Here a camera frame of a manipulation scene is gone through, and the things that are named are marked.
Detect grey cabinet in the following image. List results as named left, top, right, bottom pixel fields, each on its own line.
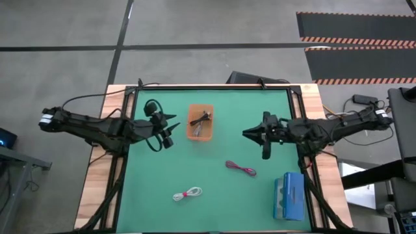
left=387, top=86, right=416, bottom=214

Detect black cable bundle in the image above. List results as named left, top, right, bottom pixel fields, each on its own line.
left=298, top=155, right=354, bottom=232
left=77, top=155, right=128, bottom=232

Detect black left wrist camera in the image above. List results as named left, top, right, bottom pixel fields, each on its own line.
left=149, top=110, right=167, bottom=130

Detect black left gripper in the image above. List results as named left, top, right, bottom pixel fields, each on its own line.
left=139, top=103, right=181, bottom=150

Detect thin black hanging cable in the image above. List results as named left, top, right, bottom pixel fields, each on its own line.
left=60, top=77, right=144, bottom=111

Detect black power adapter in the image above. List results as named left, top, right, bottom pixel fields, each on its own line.
left=352, top=94, right=380, bottom=106

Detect black USB-C cable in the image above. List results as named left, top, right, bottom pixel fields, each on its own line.
left=189, top=110, right=212, bottom=127

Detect tangled floor cables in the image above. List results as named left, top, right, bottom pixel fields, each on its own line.
left=323, top=97, right=395, bottom=147

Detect black angled panel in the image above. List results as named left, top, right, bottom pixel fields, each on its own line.
left=226, top=71, right=291, bottom=86

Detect black device with blue light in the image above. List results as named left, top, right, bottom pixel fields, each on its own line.
left=0, top=127, right=18, bottom=150

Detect grey metal desk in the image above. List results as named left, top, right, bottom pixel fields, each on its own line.
left=0, top=145, right=53, bottom=234

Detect dark control box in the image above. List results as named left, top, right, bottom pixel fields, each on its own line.
left=391, top=210, right=416, bottom=234

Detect red coiled USB-C cable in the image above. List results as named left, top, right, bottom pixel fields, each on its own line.
left=225, top=160, right=257, bottom=177

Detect white cable with red tie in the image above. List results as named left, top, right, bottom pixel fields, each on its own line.
left=172, top=186, right=203, bottom=202

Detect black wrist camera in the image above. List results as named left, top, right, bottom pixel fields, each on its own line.
left=268, top=117, right=284, bottom=138
left=149, top=110, right=167, bottom=130

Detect black hazard-striped floor mat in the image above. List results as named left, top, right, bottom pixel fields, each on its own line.
left=296, top=11, right=416, bottom=47
left=304, top=45, right=416, bottom=86

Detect white floor sheet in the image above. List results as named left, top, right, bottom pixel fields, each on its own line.
left=337, top=161, right=378, bottom=211

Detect black diagonal bar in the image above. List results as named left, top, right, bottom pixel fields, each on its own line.
left=341, top=158, right=409, bottom=191

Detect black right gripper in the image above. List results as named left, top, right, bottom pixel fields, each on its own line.
left=241, top=110, right=292, bottom=161

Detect blue plastic box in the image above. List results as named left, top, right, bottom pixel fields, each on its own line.
left=272, top=172, right=306, bottom=222

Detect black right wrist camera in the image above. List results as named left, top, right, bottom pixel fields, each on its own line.
left=268, top=117, right=284, bottom=138

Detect orange translucent plastic bin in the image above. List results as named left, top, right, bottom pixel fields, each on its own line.
left=185, top=103, right=215, bottom=142

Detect green table mat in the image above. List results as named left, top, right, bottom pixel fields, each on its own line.
left=116, top=88, right=313, bottom=233

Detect black metal table frame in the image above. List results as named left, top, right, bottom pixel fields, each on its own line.
left=77, top=84, right=356, bottom=234

